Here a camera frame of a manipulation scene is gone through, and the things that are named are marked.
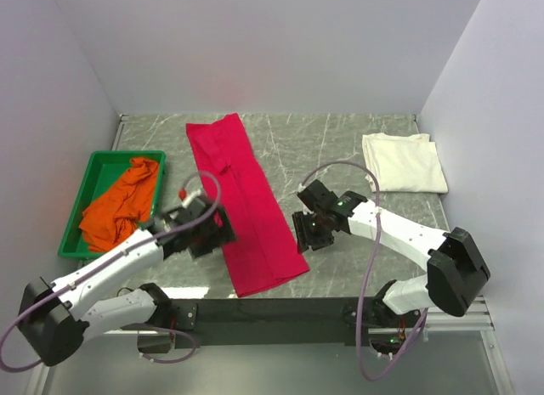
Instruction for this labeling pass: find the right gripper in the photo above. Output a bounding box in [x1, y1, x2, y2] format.
[292, 209, 335, 254]

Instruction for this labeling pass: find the pink t shirt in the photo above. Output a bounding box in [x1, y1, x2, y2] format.
[185, 114, 309, 297]

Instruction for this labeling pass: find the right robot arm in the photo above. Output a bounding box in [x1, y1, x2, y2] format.
[292, 191, 490, 326]

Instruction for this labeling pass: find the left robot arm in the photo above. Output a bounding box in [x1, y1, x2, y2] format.
[17, 199, 235, 366]

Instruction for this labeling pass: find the orange t shirt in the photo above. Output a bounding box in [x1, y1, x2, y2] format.
[79, 157, 160, 253]

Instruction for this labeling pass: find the folded white t shirt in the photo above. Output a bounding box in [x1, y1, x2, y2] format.
[362, 133, 449, 194]

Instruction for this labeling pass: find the green plastic bin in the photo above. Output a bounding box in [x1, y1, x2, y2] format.
[58, 150, 166, 260]

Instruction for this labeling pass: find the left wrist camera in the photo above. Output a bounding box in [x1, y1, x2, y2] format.
[178, 189, 213, 222]

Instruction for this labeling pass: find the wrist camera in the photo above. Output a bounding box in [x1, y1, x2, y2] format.
[297, 180, 368, 219]
[178, 189, 213, 222]

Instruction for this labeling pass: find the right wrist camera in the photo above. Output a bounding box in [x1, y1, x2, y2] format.
[297, 180, 368, 219]

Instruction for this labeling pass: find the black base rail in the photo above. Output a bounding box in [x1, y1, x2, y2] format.
[127, 296, 426, 350]

